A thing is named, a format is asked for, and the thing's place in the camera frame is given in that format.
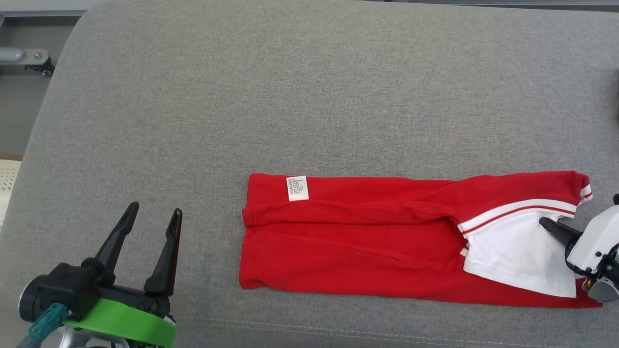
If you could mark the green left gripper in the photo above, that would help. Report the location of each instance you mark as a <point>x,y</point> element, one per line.
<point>130,321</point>

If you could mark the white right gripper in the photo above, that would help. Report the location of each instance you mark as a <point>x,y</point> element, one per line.
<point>597,241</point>

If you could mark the red t-shirt with white sleeves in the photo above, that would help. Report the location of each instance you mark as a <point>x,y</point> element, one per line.
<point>362,241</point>

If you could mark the cream perforated basket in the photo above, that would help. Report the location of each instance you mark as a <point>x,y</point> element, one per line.
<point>8,188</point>

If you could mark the grey metal leg with caster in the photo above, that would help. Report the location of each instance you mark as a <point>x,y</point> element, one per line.
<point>24,57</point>

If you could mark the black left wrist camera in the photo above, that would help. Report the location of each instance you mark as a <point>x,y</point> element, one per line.
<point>63,290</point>

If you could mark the teal left camera connector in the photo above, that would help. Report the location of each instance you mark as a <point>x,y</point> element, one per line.
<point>46,321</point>

